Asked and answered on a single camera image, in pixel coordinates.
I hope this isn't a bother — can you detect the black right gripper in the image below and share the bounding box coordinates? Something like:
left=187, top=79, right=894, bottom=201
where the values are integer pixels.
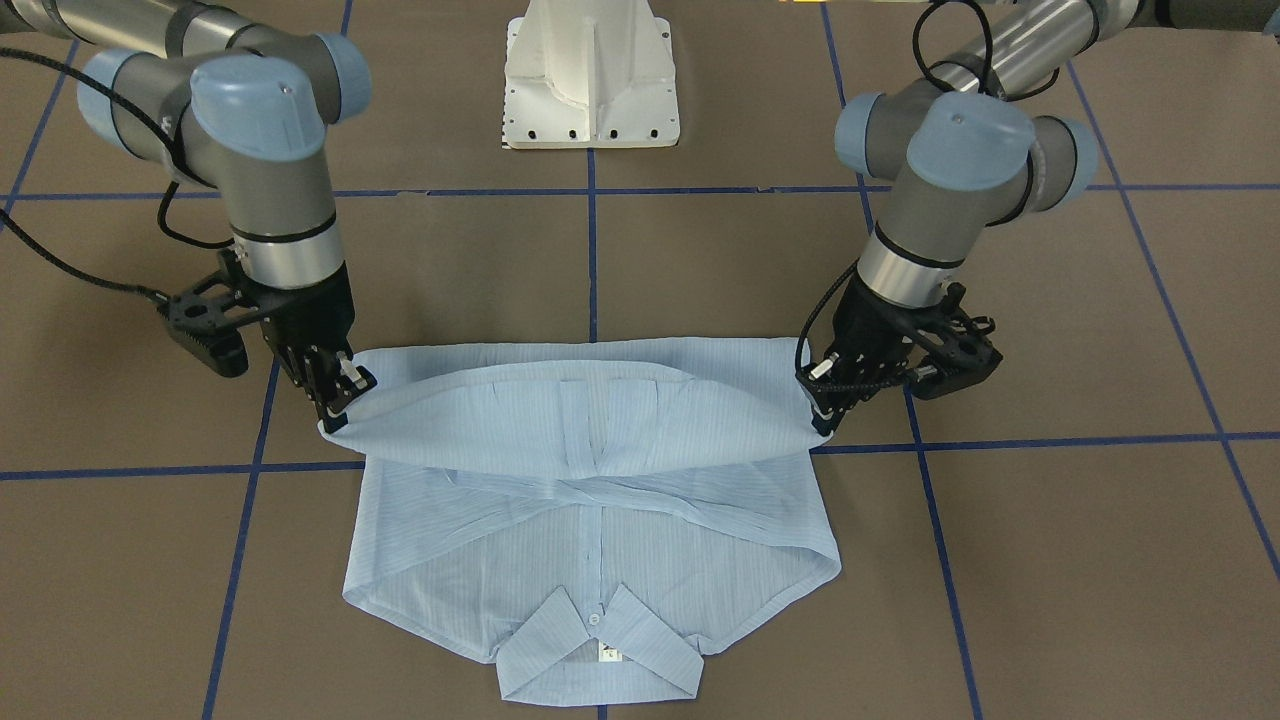
left=255, top=265, right=378, bottom=433

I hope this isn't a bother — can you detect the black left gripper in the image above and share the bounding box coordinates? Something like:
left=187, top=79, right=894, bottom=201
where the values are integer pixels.
left=796, top=270, right=951, bottom=437

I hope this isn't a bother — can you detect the light blue button shirt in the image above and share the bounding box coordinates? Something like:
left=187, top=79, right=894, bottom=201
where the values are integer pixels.
left=328, top=337, right=841, bottom=707

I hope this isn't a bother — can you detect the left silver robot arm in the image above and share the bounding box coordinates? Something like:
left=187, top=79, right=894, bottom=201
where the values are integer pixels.
left=796, top=1, right=1277, bottom=436

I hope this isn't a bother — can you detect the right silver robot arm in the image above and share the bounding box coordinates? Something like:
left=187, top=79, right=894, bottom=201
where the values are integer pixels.
left=3, top=1, right=376, bottom=433

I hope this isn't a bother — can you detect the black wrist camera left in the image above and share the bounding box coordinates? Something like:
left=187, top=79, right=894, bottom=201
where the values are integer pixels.
left=908, top=282, right=1004, bottom=400

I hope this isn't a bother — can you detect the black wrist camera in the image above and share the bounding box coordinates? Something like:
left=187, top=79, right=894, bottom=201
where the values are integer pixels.
left=157, top=270, right=260, bottom=378
left=908, top=282, right=1004, bottom=400

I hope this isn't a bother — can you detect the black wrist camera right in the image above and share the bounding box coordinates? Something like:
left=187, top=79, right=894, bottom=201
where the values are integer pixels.
left=157, top=270, right=260, bottom=378

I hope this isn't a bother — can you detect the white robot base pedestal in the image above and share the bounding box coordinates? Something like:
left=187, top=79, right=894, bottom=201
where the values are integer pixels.
left=502, top=1, right=681, bottom=150

